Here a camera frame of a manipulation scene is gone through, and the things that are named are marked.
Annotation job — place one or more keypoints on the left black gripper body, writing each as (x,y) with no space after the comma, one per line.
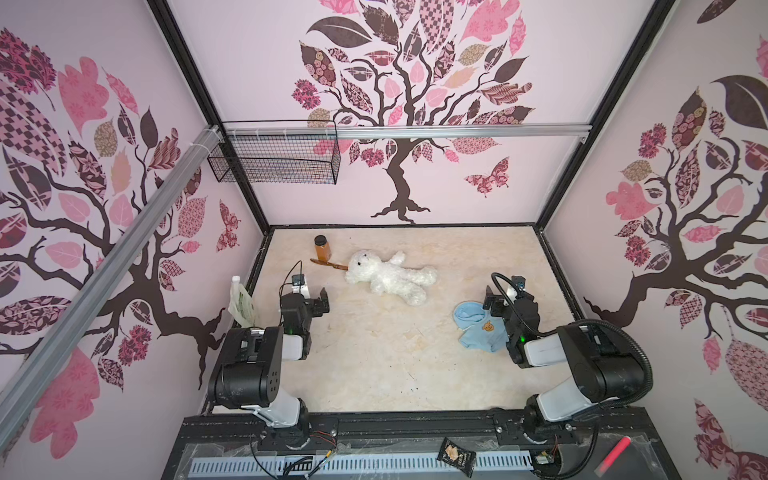
(319,303)

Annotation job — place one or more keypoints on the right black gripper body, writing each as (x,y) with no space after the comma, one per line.
(495,303)

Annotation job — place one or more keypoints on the light blue bear hoodie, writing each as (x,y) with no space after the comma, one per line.
(480,330)

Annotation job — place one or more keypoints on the white teddy bear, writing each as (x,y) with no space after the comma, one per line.
(391,277)

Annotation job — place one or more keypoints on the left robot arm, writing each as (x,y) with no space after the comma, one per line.
(247,375)

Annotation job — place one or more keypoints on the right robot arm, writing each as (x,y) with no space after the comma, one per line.
(607,367)

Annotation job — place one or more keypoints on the brown wooden spoon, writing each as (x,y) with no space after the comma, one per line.
(329,264)

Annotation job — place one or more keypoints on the amber bottle black cap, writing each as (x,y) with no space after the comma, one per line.
(323,249)

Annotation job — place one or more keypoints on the white green pouch bottle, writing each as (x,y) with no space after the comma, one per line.
(241,304)

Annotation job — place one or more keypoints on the small dark snack packet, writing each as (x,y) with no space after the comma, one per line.
(453,455)

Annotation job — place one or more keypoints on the pink marker pen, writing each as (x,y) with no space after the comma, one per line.
(612,456)

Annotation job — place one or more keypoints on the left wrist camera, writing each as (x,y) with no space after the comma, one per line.
(299,285)

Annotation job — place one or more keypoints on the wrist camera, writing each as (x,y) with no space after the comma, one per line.
(519,284)
(299,285)

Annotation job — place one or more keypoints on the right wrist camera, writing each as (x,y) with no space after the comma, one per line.
(519,284)

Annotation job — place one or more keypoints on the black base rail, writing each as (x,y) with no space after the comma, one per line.
(507,427)

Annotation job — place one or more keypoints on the black wire basket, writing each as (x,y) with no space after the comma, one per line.
(278,151)

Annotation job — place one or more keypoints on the white slotted cable duct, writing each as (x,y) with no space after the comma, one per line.
(341,466)

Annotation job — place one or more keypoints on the rear aluminium frame bar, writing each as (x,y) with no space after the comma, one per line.
(408,132)

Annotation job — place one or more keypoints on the aluminium frame bar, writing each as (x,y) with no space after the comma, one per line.
(408,132)
(21,394)

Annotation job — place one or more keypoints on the left aluminium frame bar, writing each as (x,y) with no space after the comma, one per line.
(21,394)

